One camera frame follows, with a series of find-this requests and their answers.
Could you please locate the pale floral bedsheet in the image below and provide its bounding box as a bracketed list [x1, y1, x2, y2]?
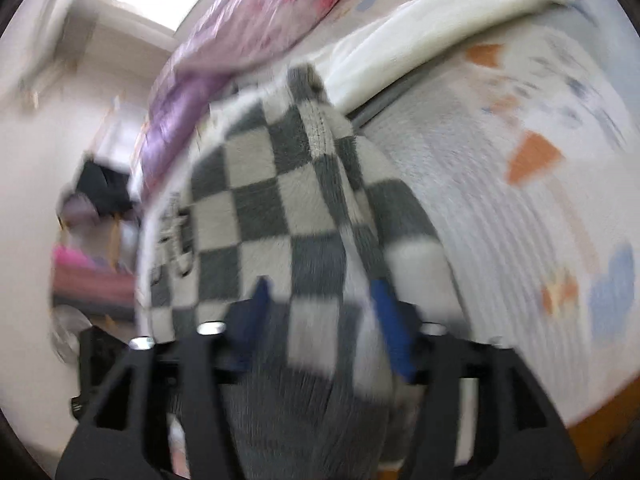
[320, 0, 640, 426]

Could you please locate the bright pink cloth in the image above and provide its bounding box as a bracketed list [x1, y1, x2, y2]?
[52, 242, 136, 278]

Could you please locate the wooden drying rack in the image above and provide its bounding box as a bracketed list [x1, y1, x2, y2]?
[55, 95, 151, 331]

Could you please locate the grey white checkered cardigan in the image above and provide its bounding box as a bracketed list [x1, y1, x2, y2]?
[135, 62, 468, 480]

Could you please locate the wooden bed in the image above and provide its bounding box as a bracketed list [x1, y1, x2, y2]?
[565, 385, 640, 476]

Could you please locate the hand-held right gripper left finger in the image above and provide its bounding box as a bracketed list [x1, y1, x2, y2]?
[54, 276, 275, 480]

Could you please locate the purple floral quilt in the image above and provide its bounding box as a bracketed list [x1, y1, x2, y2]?
[130, 0, 381, 201]

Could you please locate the white fleece blanket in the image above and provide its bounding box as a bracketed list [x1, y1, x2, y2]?
[320, 0, 571, 111]

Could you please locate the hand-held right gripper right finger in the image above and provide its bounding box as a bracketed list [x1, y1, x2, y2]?
[370, 279, 587, 480]

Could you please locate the dark hooded jacket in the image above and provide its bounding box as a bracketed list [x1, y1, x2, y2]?
[75, 160, 133, 216]

